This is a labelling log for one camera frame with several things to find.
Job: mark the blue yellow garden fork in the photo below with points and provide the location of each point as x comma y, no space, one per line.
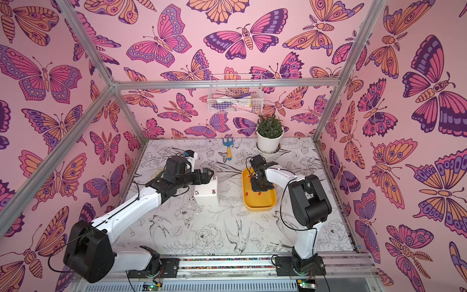
228,142

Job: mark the red sleeves in tray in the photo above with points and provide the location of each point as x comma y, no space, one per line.
250,186

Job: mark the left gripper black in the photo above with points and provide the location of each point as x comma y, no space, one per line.
205,180

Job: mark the white pot green plant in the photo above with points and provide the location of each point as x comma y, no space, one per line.
270,132

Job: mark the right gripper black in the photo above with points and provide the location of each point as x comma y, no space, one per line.
261,180

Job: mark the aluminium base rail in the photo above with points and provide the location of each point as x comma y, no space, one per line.
332,272

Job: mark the white wire basket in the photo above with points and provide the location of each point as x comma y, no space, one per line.
228,94

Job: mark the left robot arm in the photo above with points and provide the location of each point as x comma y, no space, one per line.
89,251

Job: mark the white block with screws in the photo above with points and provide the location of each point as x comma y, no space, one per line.
203,193

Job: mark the yellow plastic tray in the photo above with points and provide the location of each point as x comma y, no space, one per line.
256,201

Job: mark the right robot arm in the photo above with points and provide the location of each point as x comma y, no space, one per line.
310,206

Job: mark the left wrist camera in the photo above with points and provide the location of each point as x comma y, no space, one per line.
191,157

